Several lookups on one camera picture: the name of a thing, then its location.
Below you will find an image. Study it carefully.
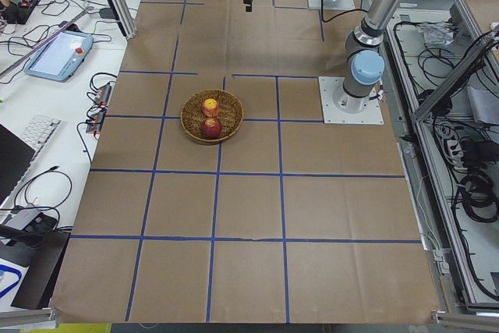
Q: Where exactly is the crumpled plastic wrap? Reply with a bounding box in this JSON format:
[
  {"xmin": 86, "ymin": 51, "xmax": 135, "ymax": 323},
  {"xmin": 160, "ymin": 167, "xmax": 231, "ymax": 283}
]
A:
[{"xmin": 416, "ymin": 22, "xmax": 454, "ymax": 46}]

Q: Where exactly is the orange black adapter box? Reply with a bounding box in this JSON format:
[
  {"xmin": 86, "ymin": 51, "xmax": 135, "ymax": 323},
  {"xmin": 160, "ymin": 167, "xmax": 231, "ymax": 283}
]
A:
[{"xmin": 94, "ymin": 83, "xmax": 112, "ymax": 106}]

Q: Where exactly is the yellow-red apple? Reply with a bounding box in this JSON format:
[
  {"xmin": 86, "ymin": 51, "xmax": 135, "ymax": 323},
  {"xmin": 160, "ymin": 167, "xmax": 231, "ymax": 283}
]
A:
[{"xmin": 201, "ymin": 97, "xmax": 220, "ymax": 118}]

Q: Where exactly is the white power strip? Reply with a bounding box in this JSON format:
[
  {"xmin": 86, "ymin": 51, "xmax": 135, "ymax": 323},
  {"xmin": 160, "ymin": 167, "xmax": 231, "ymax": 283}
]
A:
[{"xmin": 440, "ymin": 131, "xmax": 465, "ymax": 172}]

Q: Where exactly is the dark red apple in basket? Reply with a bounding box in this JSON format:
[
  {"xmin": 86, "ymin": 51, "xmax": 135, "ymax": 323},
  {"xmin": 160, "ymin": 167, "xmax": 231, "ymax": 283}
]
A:
[{"xmin": 201, "ymin": 117, "xmax": 222, "ymax": 139}]

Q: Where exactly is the grey usb hub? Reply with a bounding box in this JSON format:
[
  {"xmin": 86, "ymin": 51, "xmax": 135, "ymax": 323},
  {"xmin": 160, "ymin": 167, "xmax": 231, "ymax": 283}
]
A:
[{"xmin": 4, "ymin": 209, "xmax": 42, "ymax": 230}]

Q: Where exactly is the bundle of black cables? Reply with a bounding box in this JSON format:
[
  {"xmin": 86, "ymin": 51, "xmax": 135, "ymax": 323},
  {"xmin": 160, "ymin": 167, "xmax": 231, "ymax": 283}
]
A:
[{"xmin": 451, "ymin": 168, "xmax": 499, "ymax": 225}]

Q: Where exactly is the black laptop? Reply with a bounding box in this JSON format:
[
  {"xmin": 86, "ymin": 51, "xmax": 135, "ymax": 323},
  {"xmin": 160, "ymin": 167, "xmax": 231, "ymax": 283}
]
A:
[{"xmin": 0, "ymin": 125, "xmax": 35, "ymax": 203}]

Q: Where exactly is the white keyboard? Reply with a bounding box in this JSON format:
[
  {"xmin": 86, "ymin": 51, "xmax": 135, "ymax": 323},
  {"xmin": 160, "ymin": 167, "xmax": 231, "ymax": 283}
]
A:
[{"xmin": 20, "ymin": 115, "xmax": 62, "ymax": 161}]

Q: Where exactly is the brown paper table cover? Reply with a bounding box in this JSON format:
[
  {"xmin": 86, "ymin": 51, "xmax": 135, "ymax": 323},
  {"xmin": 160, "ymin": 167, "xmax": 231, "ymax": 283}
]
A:
[{"xmin": 52, "ymin": 0, "xmax": 440, "ymax": 324}]

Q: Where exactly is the round wicker basket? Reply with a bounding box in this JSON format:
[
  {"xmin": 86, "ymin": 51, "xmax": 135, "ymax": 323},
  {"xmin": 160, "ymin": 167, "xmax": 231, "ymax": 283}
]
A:
[{"xmin": 180, "ymin": 90, "xmax": 243, "ymax": 144}]

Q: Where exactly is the blue teach pendant tablet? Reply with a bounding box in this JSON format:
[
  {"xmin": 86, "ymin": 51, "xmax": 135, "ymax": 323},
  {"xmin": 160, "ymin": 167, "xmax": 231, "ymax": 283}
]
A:
[{"xmin": 23, "ymin": 31, "xmax": 94, "ymax": 82}]

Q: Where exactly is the aluminium diagonal frame bar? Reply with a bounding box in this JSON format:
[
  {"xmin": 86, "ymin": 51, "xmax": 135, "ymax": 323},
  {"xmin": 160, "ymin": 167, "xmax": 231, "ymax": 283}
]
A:
[{"xmin": 413, "ymin": 27, "xmax": 498, "ymax": 122}]

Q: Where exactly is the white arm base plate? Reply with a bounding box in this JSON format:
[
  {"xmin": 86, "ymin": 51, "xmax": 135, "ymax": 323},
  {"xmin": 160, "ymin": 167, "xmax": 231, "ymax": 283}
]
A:
[{"xmin": 318, "ymin": 76, "xmax": 384, "ymax": 126}]

